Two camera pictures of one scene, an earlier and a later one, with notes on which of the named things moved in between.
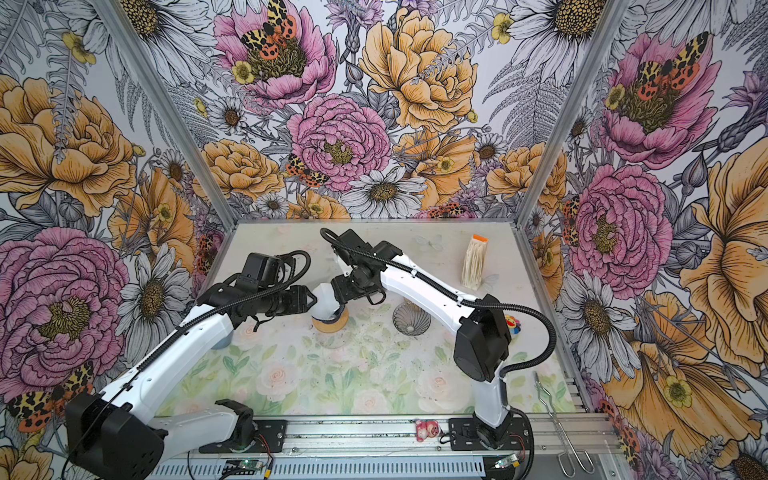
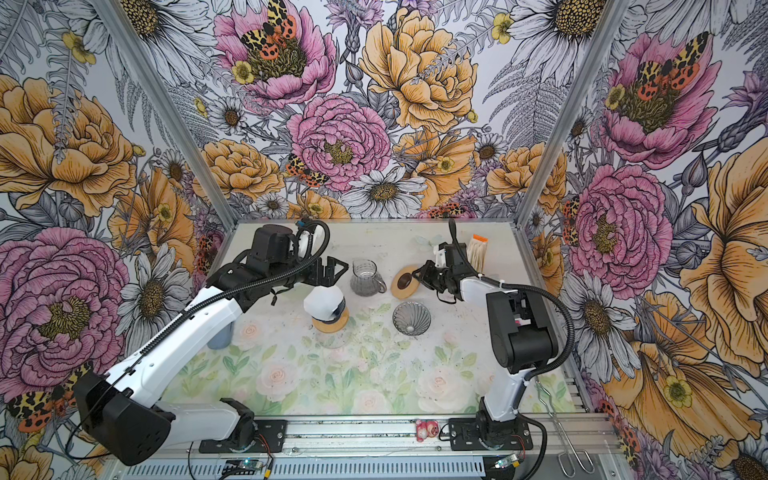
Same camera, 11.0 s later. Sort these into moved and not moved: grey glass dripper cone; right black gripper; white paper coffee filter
Moved: right black gripper
Not moved: grey glass dripper cone; white paper coffee filter
